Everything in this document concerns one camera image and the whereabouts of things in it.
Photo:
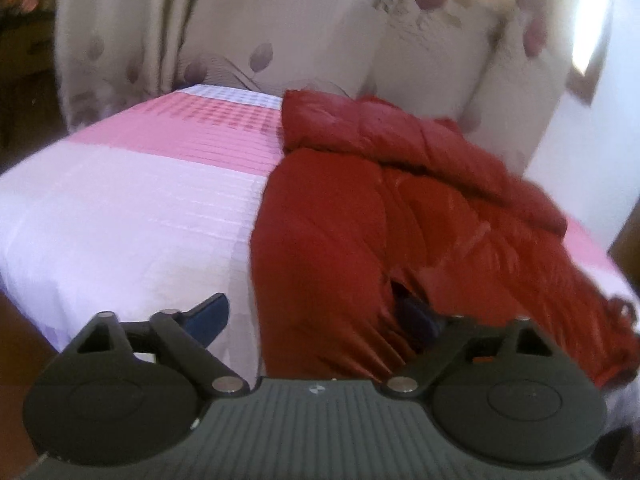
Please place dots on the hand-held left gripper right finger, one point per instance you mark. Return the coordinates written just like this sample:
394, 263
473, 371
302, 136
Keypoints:
452, 336

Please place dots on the red puffer jacket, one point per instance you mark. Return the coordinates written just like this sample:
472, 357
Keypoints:
350, 220

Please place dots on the pink checked bed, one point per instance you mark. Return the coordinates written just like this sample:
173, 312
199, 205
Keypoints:
125, 200

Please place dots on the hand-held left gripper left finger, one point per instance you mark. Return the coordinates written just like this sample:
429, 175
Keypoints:
209, 316

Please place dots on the floral beige curtain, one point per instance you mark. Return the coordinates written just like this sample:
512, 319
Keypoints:
320, 25

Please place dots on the wooden cabinet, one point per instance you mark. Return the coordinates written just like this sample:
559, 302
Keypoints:
25, 70

